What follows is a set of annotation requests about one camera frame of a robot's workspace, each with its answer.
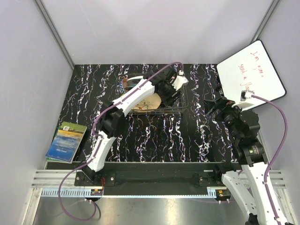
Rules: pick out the landscape cover book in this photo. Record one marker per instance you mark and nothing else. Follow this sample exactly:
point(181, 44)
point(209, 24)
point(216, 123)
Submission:
point(66, 143)

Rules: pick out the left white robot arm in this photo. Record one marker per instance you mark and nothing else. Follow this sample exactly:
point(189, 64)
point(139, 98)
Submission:
point(110, 123)

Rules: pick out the wire dish rack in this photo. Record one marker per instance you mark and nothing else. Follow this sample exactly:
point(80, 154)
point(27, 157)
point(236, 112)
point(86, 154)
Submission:
point(180, 103)

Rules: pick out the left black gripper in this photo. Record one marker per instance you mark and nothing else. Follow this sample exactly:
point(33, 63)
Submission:
point(168, 100)

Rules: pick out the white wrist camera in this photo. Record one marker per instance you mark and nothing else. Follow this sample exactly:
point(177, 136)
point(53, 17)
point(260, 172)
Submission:
point(180, 80)
point(247, 101)

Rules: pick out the peach bird plate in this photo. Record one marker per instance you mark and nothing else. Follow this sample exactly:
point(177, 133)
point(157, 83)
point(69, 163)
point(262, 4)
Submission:
point(148, 104)

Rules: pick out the aluminium slotted rail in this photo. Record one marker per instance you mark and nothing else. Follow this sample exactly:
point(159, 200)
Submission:
point(56, 182)

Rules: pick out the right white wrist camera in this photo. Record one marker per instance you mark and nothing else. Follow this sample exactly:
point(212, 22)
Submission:
point(247, 101)

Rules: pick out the red patterned bowl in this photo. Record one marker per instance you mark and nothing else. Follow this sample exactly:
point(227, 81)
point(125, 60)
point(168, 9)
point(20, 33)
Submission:
point(123, 85)

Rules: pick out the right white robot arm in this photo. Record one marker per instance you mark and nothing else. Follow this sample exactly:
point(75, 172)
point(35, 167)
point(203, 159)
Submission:
point(259, 203)

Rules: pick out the white whiteboard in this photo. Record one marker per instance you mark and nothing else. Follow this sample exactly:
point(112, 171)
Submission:
point(250, 69)

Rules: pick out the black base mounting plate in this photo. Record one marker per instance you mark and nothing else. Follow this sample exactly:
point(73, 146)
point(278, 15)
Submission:
point(177, 175)

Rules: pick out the white watermelon plate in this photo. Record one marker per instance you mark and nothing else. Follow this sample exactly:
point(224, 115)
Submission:
point(133, 81)

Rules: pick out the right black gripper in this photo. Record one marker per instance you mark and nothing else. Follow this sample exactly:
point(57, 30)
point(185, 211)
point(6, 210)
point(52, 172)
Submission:
point(222, 103)

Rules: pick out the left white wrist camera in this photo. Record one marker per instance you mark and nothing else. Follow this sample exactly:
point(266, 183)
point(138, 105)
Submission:
point(180, 80)

